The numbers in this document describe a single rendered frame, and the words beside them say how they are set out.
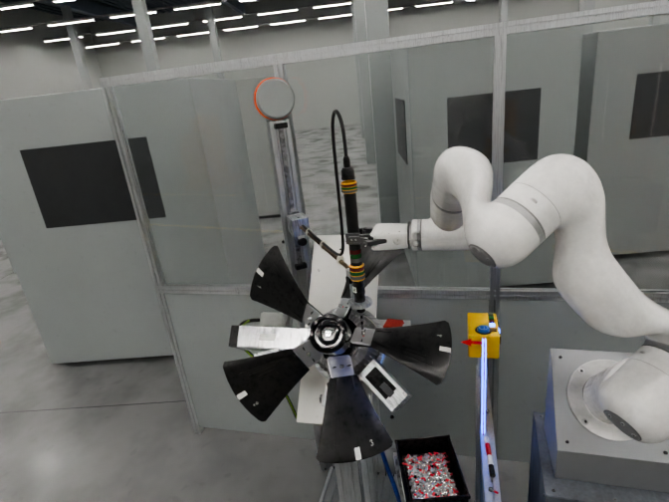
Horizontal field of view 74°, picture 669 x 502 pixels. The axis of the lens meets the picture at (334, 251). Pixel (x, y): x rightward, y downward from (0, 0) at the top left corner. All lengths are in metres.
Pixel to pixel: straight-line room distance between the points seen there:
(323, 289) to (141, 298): 2.20
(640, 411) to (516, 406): 1.52
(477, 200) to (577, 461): 0.78
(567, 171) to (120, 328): 3.49
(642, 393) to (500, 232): 0.37
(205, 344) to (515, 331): 1.60
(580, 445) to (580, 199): 0.70
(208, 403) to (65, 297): 1.59
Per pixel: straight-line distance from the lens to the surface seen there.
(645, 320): 0.87
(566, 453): 1.31
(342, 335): 1.32
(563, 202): 0.77
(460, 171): 0.81
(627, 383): 0.92
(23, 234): 3.90
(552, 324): 2.16
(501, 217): 0.73
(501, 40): 1.86
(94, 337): 4.01
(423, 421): 2.48
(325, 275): 1.68
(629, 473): 1.37
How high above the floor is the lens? 1.90
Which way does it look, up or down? 20 degrees down
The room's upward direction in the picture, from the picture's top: 6 degrees counter-clockwise
